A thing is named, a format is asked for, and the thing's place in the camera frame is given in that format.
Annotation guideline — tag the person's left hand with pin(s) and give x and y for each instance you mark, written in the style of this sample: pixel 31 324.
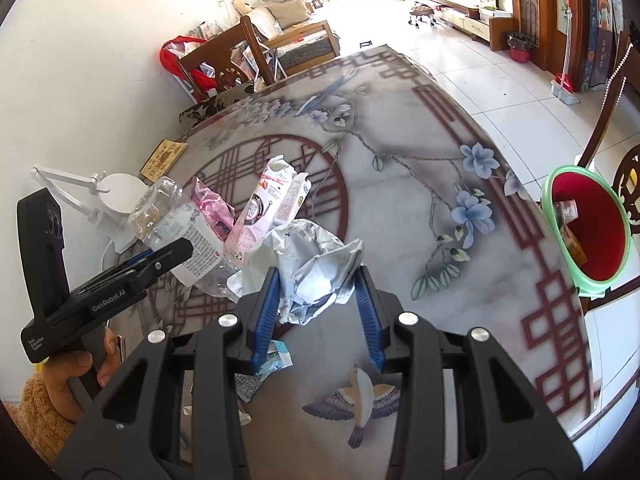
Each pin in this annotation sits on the person's left hand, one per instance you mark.
pixel 65 385

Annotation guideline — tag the small can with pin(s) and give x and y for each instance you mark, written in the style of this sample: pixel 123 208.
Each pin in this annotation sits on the small can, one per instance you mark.
pixel 566 211

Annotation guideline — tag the carved wooden chair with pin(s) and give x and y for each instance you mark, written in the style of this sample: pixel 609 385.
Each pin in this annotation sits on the carved wooden chair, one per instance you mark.
pixel 602 125

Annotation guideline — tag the wooden dining chair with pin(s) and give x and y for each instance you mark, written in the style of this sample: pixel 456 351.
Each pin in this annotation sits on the wooden dining chair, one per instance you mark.
pixel 250 40

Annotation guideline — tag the silver foil wrapper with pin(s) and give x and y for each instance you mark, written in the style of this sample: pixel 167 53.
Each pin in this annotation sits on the silver foil wrapper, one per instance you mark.
pixel 310 260

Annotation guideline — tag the torn blue paper scrap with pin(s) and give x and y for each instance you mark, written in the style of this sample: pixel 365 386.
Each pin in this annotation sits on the torn blue paper scrap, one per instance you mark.
pixel 275 355

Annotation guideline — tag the wheeled stool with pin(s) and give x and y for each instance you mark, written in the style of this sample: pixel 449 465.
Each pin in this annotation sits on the wheeled stool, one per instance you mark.
pixel 423 12

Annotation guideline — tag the yellow orange cardboard box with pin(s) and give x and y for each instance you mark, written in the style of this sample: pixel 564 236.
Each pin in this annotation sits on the yellow orange cardboard box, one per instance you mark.
pixel 575 247

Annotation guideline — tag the person's left forearm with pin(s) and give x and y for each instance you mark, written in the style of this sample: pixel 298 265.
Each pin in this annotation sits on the person's left forearm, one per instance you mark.
pixel 35 420

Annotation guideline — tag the dark red wastebasket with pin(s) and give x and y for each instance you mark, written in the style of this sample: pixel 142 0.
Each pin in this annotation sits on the dark red wastebasket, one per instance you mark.
pixel 521 50

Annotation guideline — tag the clear pink plastic wrapper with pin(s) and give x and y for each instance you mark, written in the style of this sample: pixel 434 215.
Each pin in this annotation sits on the clear pink plastic wrapper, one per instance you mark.
pixel 212 207

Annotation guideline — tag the wooden sofa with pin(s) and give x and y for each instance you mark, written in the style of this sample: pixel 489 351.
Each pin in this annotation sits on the wooden sofa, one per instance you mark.
pixel 300 35

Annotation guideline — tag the green bin with red liner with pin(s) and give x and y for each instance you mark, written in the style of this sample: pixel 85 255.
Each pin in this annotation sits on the green bin with red liner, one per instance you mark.
pixel 600 240

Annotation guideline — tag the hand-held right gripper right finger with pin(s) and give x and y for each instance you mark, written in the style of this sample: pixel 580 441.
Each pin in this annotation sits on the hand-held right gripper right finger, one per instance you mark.
pixel 370 315

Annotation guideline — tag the clear plastic bottle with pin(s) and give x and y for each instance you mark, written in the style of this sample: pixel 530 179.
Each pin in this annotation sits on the clear plastic bottle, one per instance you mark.
pixel 160 210

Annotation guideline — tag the orange picture book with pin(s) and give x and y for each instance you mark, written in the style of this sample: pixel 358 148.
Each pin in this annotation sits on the orange picture book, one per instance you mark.
pixel 162 160

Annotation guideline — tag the white plush toy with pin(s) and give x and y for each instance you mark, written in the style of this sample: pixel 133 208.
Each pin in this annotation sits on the white plush toy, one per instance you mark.
pixel 243 4

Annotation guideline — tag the white desk lamp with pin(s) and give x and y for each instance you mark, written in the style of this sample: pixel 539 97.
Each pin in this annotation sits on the white desk lamp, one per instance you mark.
pixel 115 192

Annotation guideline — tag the low wooden cabinet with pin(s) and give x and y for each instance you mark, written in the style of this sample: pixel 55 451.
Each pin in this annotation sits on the low wooden cabinet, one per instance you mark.
pixel 475 17

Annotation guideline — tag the blue cartoon poster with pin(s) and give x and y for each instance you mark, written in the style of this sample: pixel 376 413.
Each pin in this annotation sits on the blue cartoon poster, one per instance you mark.
pixel 602 25

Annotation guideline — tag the floral chair cushion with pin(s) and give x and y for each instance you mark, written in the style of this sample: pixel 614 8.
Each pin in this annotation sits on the floral chair cushion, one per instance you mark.
pixel 215 105

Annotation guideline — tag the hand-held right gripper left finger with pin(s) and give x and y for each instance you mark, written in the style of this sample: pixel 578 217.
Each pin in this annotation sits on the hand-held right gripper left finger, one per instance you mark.
pixel 265 310

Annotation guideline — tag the pink white carton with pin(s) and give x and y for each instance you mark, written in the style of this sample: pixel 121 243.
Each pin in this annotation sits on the pink white carton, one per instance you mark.
pixel 260 210

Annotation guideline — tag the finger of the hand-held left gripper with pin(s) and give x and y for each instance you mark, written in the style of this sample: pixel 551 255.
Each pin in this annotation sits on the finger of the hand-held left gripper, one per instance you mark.
pixel 137 256
pixel 165 257

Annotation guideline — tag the red bag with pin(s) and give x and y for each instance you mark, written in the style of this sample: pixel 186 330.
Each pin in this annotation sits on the red bag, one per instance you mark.
pixel 172 55

